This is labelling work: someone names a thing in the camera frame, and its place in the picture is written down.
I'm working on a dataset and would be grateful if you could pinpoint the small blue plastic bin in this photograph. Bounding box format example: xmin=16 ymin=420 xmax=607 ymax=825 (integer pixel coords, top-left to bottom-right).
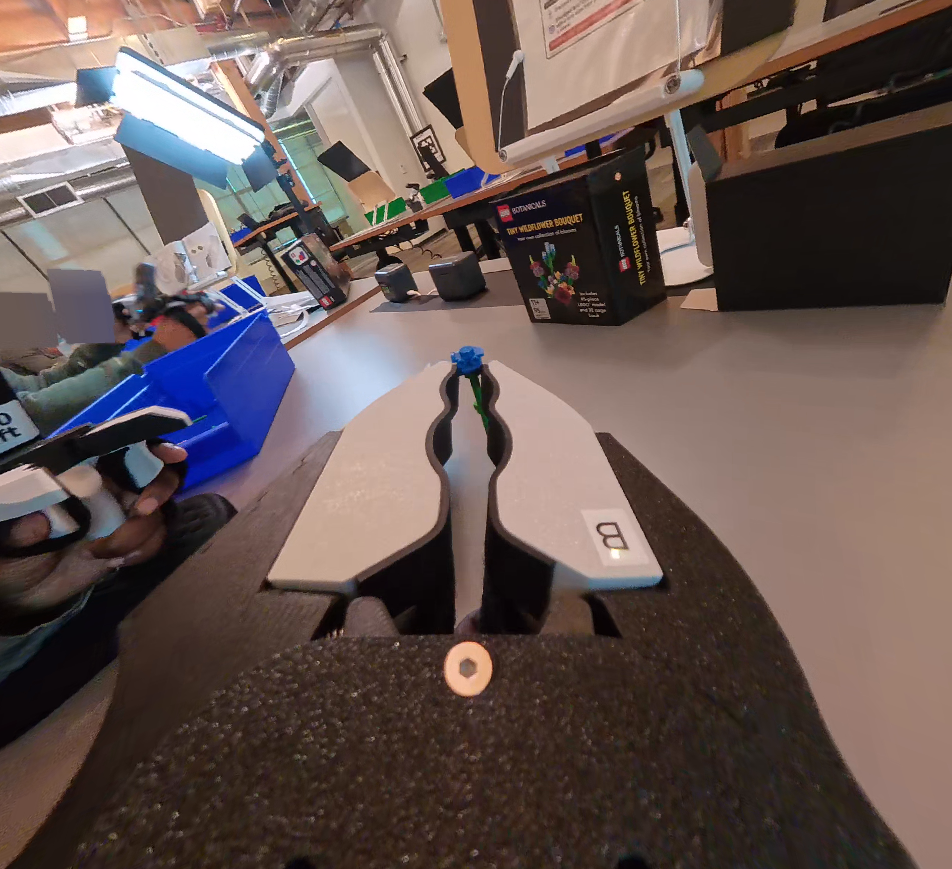
xmin=216 ymin=276 xmax=266 ymax=316

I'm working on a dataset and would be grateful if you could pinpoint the white sign stand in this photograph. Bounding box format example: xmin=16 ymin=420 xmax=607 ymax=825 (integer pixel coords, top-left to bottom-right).
xmin=494 ymin=0 xmax=718 ymax=288

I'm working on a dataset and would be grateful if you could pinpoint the large blue plastic bin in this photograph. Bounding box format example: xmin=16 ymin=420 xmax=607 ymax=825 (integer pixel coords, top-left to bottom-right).
xmin=52 ymin=310 xmax=296 ymax=492

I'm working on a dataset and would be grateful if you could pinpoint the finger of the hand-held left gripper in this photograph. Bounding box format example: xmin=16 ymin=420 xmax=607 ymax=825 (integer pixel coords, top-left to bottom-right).
xmin=0 ymin=463 xmax=84 ymax=522
xmin=45 ymin=406 xmax=193 ymax=472

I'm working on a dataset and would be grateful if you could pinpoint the person's left forearm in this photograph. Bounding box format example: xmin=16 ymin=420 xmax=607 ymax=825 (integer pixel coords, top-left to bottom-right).
xmin=0 ymin=586 xmax=120 ymax=747

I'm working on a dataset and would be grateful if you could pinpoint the dark grey mat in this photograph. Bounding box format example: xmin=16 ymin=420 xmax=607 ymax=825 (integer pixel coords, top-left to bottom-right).
xmin=369 ymin=278 xmax=533 ymax=314

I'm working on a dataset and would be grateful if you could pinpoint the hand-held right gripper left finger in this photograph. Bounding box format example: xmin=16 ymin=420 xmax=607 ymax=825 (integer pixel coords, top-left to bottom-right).
xmin=266 ymin=361 xmax=456 ymax=613

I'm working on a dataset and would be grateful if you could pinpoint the black lego set carton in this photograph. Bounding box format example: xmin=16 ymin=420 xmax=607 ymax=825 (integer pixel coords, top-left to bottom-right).
xmin=281 ymin=235 xmax=352 ymax=310
xmin=489 ymin=148 xmax=668 ymax=327

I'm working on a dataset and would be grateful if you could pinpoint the person's left hand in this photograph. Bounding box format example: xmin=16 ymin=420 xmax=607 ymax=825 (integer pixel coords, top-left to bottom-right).
xmin=0 ymin=441 xmax=188 ymax=636

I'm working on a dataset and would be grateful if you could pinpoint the studio light panel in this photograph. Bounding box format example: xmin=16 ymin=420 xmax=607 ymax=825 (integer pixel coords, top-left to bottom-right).
xmin=74 ymin=47 xmax=282 ymax=192

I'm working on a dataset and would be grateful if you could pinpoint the small grey cube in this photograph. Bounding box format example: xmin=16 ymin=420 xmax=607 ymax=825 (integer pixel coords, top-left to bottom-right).
xmin=427 ymin=252 xmax=488 ymax=302
xmin=374 ymin=263 xmax=419 ymax=303

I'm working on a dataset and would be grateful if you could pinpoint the silver ventilation duct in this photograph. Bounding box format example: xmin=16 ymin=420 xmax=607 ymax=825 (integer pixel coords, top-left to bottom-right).
xmin=208 ymin=0 xmax=403 ymax=119

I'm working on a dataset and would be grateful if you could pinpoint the large black box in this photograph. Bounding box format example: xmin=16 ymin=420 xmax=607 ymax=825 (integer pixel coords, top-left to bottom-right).
xmin=703 ymin=103 xmax=952 ymax=312

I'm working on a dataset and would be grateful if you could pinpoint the white coiled cable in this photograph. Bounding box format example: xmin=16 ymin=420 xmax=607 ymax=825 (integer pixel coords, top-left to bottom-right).
xmin=260 ymin=291 xmax=351 ymax=344

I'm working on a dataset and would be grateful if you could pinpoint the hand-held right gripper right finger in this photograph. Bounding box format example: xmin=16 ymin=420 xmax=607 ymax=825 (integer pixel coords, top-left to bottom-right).
xmin=482 ymin=361 xmax=664 ymax=613

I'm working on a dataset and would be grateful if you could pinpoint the blue flower lego stem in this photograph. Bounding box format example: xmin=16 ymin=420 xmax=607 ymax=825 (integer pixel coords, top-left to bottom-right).
xmin=450 ymin=345 xmax=495 ymax=433

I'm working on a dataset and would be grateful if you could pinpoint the black light flag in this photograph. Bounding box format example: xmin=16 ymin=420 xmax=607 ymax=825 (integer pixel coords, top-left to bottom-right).
xmin=317 ymin=142 xmax=370 ymax=183
xmin=424 ymin=68 xmax=464 ymax=135

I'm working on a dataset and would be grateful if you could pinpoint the wooden divider panel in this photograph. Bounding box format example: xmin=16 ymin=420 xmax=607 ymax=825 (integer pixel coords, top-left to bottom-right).
xmin=439 ymin=0 xmax=804 ymax=174

